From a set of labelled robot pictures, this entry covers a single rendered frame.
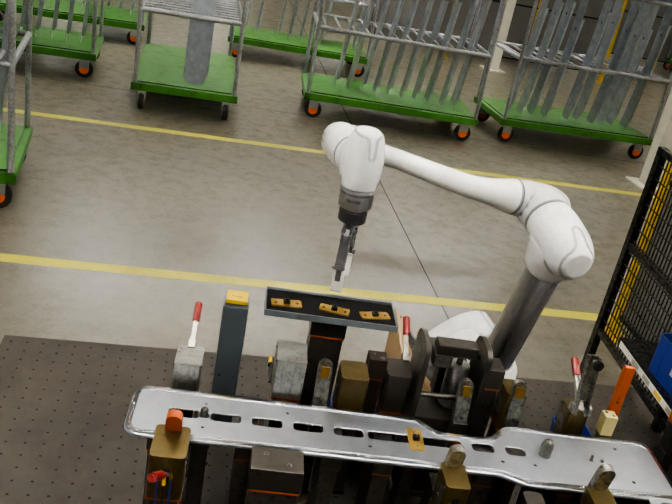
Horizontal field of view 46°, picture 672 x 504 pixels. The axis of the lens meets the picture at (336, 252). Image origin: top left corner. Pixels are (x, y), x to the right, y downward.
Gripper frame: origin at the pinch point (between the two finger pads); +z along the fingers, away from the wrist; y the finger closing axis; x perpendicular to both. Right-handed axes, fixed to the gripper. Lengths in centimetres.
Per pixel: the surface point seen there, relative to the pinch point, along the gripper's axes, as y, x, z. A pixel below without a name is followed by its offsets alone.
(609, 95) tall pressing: -790, 187, 63
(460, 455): 40, 39, 18
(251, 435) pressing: 42, -9, 27
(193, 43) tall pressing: -542, -240, 56
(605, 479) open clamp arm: 34, 73, 19
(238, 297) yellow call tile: 6.6, -25.7, 10.4
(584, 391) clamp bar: 1, 71, 16
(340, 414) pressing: 24.0, 9.4, 26.7
